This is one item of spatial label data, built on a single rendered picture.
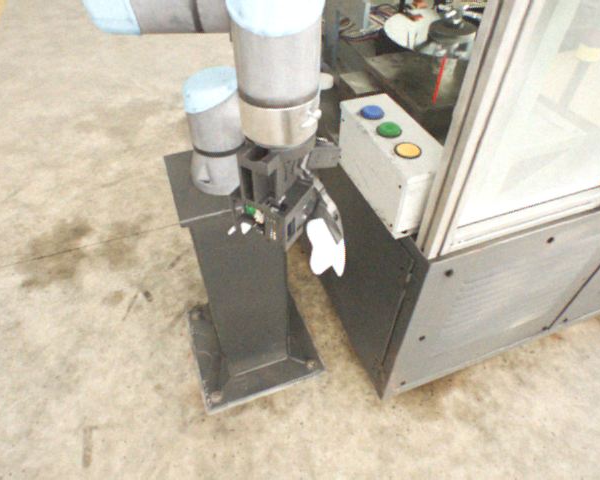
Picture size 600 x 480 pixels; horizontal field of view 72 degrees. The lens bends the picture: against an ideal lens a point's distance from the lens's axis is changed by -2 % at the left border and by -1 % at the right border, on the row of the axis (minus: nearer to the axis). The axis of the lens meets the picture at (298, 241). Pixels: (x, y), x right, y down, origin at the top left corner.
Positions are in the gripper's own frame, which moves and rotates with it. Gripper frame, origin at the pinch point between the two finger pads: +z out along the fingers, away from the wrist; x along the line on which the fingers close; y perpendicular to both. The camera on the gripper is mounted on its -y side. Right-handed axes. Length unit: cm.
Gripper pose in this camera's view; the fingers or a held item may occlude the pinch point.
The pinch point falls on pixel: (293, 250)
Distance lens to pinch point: 57.3
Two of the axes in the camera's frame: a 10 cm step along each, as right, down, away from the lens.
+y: -5.0, 6.3, -5.9
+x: 8.6, 3.7, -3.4
